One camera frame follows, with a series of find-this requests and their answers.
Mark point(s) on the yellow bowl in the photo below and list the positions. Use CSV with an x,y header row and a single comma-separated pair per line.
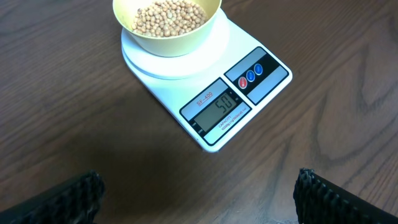
x,y
124,11

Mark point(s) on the soybeans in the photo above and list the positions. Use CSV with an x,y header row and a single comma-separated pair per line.
x,y
168,18

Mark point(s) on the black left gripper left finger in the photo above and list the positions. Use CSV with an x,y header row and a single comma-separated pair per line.
x,y
76,200

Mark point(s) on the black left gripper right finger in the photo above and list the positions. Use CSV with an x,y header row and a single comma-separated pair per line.
x,y
319,201

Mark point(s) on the white digital kitchen scale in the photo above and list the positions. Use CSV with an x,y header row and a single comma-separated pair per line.
x,y
216,90

